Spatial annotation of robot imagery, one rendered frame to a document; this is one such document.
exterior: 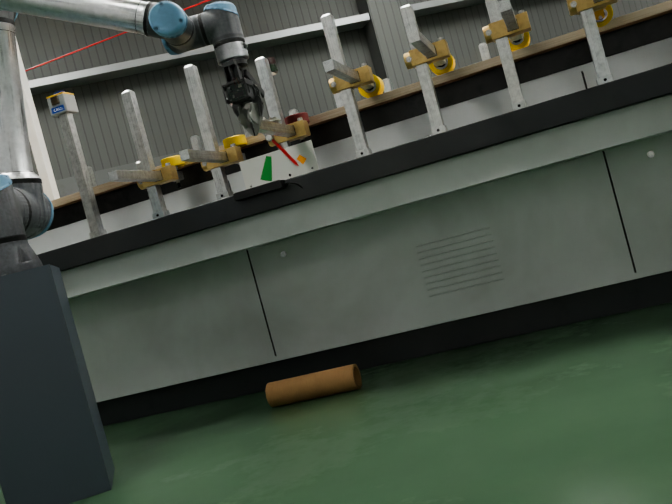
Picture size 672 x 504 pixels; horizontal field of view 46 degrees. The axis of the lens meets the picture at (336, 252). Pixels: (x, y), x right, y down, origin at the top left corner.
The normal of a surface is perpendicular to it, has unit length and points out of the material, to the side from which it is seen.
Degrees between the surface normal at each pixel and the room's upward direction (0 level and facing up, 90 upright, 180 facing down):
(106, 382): 90
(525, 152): 90
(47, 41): 90
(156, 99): 90
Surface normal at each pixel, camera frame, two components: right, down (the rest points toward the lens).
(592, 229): -0.28, 0.09
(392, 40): 0.23, -0.05
